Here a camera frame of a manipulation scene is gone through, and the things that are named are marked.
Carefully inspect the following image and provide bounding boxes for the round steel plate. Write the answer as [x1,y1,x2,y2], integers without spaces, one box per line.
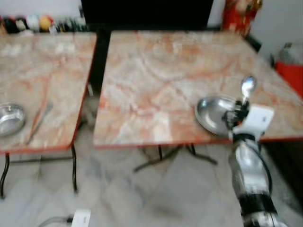
[195,94,243,138]

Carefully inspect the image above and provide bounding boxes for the black cross table base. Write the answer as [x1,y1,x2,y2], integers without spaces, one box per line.
[132,144,219,174]

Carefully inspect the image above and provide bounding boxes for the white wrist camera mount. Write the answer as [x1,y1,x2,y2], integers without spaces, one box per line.
[233,105,275,140]
[71,209,92,227]

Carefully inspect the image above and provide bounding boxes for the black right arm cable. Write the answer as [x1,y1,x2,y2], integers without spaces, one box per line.
[246,137,274,195]

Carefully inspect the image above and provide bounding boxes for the black curved table legs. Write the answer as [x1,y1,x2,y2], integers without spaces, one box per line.
[0,142,79,200]

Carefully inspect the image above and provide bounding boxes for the red and gold ornament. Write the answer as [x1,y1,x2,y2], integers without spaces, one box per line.
[221,0,263,38]

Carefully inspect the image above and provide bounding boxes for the shiny steel spoon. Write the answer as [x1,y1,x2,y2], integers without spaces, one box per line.
[240,76,258,104]

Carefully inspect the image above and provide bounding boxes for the black and red toy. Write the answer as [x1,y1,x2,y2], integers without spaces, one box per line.
[0,16,27,34]

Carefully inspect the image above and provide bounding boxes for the small steel bowl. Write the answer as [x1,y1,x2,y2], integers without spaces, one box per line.
[0,102,27,138]

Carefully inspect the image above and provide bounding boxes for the grey left arm cable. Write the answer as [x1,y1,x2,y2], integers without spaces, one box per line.
[37,215,74,227]

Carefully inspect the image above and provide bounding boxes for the dark shelf clutter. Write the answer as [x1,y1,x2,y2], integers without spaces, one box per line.
[53,17,89,33]

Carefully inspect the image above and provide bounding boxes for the black television screen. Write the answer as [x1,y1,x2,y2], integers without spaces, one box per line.
[80,0,214,32]

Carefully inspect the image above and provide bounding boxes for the white round figure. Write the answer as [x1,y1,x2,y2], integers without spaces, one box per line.
[26,14,41,32]

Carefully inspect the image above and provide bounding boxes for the yellow orange round figure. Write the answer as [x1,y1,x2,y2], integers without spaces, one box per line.
[39,15,54,32]

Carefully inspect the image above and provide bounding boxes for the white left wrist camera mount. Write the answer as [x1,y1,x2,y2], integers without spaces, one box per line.
[71,209,92,227]

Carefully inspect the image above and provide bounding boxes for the red bin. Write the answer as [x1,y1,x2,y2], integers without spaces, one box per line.
[274,42,303,98]

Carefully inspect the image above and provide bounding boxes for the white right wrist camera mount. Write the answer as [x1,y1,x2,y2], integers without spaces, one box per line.
[233,105,275,140]

